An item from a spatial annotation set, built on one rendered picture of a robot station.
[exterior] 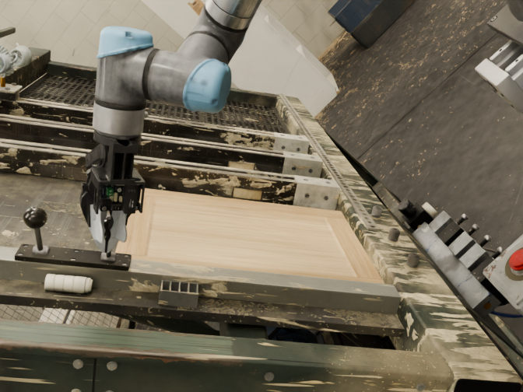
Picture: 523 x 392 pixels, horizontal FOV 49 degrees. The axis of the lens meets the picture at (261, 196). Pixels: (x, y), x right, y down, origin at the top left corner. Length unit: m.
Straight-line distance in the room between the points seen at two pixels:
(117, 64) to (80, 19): 5.86
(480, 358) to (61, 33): 6.16
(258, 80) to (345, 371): 4.35
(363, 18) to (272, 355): 4.72
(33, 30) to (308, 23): 2.94
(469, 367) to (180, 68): 0.65
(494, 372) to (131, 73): 0.73
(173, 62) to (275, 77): 4.31
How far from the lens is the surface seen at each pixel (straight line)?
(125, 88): 0.86
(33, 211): 1.03
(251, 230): 1.38
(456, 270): 1.40
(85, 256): 1.12
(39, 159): 1.61
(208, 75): 0.81
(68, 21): 6.75
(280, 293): 1.12
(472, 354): 1.07
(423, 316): 1.13
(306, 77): 5.15
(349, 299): 1.16
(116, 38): 0.85
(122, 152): 0.87
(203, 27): 0.91
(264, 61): 5.09
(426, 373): 0.98
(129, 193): 0.90
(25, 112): 2.08
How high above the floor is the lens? 1.59
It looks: 19 degrees down
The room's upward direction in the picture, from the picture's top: 50 degrees counter-clockwise
